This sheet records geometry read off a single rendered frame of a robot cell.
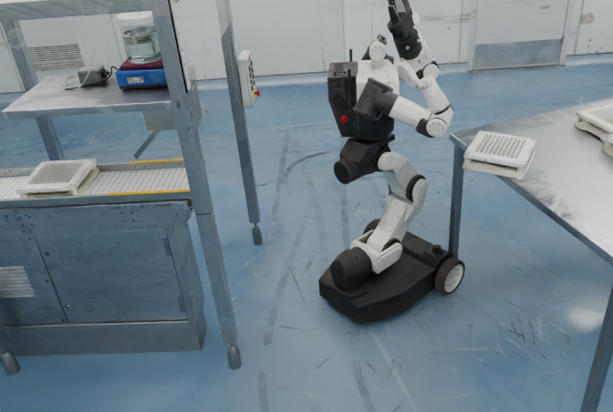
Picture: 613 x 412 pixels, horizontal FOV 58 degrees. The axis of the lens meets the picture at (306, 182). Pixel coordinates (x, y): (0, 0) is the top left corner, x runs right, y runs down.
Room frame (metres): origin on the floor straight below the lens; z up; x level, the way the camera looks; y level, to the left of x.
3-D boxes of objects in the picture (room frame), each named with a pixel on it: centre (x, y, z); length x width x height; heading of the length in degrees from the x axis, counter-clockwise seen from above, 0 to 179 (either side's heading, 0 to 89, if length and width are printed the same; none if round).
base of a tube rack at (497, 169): (2.06, -0.83, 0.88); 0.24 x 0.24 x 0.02; 57
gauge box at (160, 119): (2.17, 0.53, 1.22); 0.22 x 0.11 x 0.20; 85
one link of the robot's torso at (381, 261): (2.28, -0.33, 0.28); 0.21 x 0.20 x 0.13; 128
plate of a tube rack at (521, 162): (2.06, -0.83, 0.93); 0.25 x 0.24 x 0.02; 147
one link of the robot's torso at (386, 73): (2.28, -0.28, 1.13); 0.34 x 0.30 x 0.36; 172
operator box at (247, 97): (2.88, 0.27, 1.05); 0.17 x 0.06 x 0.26; 175
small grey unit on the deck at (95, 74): (2.12, 0.78, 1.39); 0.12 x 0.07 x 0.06; 85
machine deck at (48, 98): (2.05, 0.74, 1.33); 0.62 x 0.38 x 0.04; 85
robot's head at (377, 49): (2.27, -0.34, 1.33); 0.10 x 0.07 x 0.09; 172
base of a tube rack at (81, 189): (2.09, 1.05, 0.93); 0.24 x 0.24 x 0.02; 85
